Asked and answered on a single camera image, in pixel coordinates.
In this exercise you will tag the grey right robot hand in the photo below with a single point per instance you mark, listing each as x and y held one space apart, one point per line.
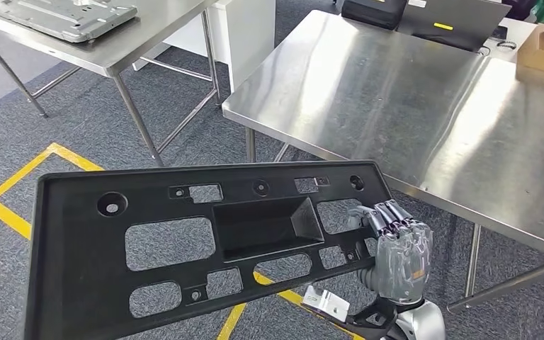
403 263

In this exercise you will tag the black plastic plate bracket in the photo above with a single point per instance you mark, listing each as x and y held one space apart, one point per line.
79 263

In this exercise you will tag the stainless steel workbench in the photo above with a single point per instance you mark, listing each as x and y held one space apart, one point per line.
394 94

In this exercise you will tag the yellow floor tape square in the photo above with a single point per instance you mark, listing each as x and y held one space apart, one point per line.
4 212
231 324

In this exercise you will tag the cardboard box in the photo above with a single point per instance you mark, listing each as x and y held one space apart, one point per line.
542 61

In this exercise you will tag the black phone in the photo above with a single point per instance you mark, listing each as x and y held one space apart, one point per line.
499 33

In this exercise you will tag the grey laptop with yellow sticker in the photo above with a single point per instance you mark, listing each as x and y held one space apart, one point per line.
459 18

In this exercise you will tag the black bag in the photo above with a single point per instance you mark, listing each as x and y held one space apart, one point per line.
370 11

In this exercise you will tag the white cabinet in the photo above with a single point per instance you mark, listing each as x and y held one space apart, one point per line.
248 37

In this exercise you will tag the stainless steel table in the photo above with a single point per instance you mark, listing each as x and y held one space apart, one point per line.
112 51

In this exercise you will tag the pale wrist camera on bracket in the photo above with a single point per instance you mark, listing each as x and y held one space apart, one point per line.
326 302

